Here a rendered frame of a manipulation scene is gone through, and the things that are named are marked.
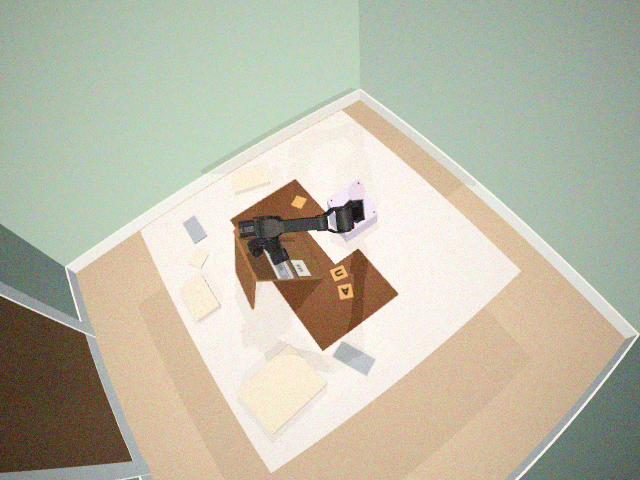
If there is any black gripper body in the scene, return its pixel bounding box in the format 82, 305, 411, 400
264, 236, 289, 265

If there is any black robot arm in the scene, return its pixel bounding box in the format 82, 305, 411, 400
238, 199, 365, 257

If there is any white paper ticket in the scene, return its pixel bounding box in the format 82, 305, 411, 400
291, 260, 311, 276

